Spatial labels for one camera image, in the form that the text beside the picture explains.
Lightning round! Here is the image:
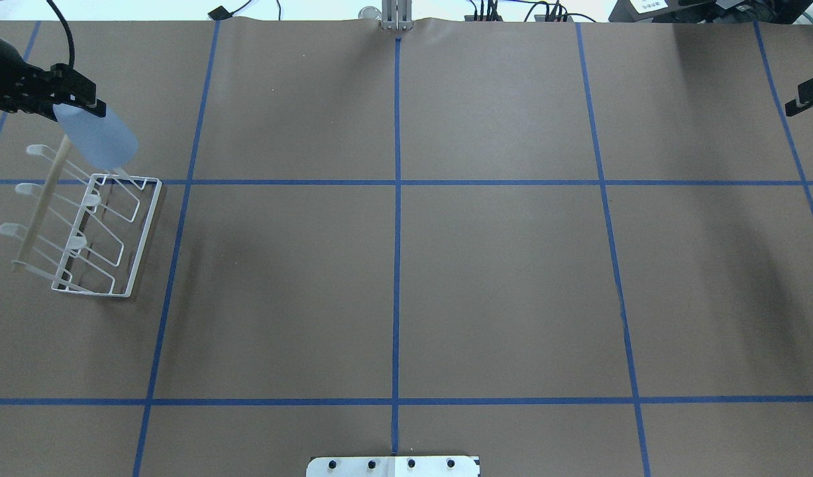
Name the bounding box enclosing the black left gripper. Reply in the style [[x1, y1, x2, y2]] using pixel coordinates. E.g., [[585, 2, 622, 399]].
[[0, 37, 107, 121]]

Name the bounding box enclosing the light blue plastic cup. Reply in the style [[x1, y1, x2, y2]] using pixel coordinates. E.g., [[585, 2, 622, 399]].
[[54, 105, 138, 171]]

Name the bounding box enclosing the small black sensor puck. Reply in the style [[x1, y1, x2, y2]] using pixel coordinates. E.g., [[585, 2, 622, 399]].
[[207, 6, 233, 21]]

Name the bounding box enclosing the white wire cup holder rack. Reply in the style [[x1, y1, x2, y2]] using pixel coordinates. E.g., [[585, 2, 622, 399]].
[[0, 138, 163, 299]]

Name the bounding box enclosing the aluminium frame post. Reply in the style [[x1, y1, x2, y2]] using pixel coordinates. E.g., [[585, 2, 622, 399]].
[[380, 0, 414, 31]]

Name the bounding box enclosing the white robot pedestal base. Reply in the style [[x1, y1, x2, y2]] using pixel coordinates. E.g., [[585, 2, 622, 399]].
[[305, 455, 481, 476]]

